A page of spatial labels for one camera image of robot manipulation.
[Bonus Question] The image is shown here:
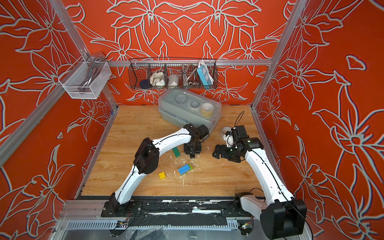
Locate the dark green lego brick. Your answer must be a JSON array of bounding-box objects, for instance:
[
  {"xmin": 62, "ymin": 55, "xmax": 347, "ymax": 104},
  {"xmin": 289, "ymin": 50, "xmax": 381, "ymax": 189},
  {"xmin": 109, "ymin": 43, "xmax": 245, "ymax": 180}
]
[{"xmin": 172, "ymin": 147, "xmax": 181, "ymax": 158}]

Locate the blue lego brick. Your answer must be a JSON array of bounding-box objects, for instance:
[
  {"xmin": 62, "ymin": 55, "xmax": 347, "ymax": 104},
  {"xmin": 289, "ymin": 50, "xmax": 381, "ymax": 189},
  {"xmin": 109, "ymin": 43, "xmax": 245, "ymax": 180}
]
[{"xmin": 178, "ymin": 165, "xmax": 189, "ymax": 176}]

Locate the yellow lego brick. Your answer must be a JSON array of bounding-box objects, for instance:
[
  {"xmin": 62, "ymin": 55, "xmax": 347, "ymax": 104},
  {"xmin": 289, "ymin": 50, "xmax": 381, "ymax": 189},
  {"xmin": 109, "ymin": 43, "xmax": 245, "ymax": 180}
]
[{"xmin": 159, "ymin": 172, "xmax": 166, "ymax": 180}]

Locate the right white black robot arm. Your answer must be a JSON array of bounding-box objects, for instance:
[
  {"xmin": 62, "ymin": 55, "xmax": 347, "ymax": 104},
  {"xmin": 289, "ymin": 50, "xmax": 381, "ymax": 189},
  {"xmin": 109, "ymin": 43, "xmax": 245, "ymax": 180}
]
[{"xmin": 213, "ymin": 138, "xmax": 307, "ymax": 240}]

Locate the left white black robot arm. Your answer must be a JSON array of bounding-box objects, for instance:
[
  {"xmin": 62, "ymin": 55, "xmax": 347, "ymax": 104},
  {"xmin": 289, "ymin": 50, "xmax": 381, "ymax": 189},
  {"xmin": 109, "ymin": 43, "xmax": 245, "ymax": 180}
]
[{"xmin": 109, "ymin": 124, "xmax": 209, "ymax": 213}]

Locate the clear tape roll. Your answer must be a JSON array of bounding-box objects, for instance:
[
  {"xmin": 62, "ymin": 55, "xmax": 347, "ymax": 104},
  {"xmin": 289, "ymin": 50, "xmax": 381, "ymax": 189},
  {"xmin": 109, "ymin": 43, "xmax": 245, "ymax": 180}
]
[{"xmin": 221, "ymin": 127, "xmax": 232, "ymax": 141}]

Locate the grey plastic toolbox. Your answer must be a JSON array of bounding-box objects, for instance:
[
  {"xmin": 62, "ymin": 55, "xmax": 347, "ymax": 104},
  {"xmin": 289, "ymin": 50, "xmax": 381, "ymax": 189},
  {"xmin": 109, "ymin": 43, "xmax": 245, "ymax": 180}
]
[{"xmin": 158, "ymin": 90, "xmax": 222, "ymax": 133}]

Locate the blue box in basket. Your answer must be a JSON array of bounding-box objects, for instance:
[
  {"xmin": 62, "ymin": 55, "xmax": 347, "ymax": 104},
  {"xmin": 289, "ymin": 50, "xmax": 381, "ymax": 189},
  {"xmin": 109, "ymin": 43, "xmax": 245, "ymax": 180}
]
[{"xmin": 197, "ymin": 65, "xmax": 213, "ymax": 87}]

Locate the white crumpled item in basket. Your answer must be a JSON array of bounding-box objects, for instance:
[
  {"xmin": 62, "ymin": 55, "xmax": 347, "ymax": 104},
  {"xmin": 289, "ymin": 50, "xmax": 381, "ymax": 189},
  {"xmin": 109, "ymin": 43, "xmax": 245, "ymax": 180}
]
[{"xmin": 150, "ymin": 72, "xmax": 166, "ymax": 87}]

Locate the clear plastic bin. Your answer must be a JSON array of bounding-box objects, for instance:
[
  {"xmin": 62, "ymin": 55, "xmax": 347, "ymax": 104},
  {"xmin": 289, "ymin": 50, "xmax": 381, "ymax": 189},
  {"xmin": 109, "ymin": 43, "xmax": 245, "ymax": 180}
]
[{"xmin": 59, "ymin": 61, "xmax": 112, "ymax": 100}]

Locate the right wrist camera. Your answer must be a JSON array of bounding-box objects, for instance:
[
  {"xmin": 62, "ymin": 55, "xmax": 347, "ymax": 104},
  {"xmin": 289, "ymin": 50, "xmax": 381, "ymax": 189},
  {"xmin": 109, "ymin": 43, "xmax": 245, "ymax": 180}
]
[{"xmin": 232, "ymin": 125, "xmax": 249, "ymax": 144}]

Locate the black wire basket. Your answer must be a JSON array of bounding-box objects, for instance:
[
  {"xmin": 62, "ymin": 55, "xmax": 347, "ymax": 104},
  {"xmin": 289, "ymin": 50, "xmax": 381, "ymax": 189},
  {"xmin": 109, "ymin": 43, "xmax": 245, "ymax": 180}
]
[{"xmin": 129, "ymin": 57, "xmax": 219, "ymax": 90}]

